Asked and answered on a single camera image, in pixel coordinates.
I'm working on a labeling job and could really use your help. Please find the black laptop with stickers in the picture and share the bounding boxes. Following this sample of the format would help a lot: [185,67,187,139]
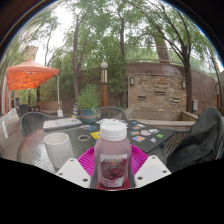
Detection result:
[124,119,176,154]

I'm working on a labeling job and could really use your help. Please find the blue yellow striped bollard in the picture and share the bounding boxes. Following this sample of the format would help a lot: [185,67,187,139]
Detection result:
[72,102,80,119]

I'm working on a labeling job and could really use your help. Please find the green plant in teal pot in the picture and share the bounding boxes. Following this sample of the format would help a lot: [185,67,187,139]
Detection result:
[77,83,101,125]

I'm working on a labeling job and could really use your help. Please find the grey wall utility box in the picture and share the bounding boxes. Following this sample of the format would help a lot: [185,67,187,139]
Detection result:
[191,99,199,112]

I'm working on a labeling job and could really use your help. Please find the wooden lamp post globe light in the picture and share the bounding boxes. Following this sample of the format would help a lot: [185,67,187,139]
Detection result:
[100,61,110,108]

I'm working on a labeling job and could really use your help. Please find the orange canopy tent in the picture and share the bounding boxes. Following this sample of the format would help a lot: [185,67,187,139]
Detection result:
[5,58,64,118]

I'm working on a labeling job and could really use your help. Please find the grey mesh patio chair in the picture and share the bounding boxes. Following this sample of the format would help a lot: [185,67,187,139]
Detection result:
[159,128,224,168]
[96,105,129,123]
[19,111,51,138]

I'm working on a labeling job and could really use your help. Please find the small blue sticker card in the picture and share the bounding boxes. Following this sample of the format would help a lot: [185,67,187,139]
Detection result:
[79,124,98,131]

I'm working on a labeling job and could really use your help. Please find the white ceramic mug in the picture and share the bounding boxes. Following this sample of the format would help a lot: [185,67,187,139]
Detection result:
[43,132,75,170]

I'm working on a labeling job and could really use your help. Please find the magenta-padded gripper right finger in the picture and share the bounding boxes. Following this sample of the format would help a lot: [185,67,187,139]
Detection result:
[128,144,172,189]

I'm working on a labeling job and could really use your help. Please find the black jacket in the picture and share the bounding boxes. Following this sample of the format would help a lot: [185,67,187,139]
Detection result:
[165,107,224,174]

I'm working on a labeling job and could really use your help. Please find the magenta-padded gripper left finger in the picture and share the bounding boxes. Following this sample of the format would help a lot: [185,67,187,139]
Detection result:
[55,145,99,190]

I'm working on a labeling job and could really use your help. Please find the clear tape roll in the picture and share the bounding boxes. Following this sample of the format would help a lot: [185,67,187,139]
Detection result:
[77,134,91,142]

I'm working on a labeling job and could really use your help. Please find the pink drink bottle white cap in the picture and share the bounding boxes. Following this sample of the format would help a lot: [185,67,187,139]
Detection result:
[93,120,133,189]

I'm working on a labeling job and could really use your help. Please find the silver laptop with stickers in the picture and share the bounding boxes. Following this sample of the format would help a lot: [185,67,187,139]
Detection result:
[42,117,83,132]

